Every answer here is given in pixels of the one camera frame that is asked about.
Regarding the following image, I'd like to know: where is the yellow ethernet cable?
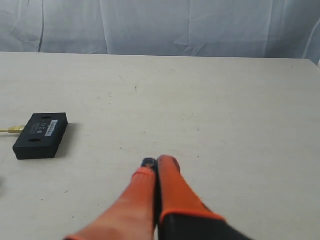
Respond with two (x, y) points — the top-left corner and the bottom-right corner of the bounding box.
(0, 124), (26, 137)

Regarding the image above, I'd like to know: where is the white wrinkled backdrop curtain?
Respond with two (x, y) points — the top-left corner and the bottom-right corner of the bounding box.
(0, 0), (320, 64)

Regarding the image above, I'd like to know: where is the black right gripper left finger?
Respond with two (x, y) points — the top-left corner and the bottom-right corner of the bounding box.
(65, 158), (157, 240)

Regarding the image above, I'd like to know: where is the black network switch box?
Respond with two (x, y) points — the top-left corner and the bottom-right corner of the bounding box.
(12, 112), (68, 160)

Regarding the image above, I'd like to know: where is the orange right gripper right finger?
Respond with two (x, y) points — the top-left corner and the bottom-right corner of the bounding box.
(157, 155), (249, 240)

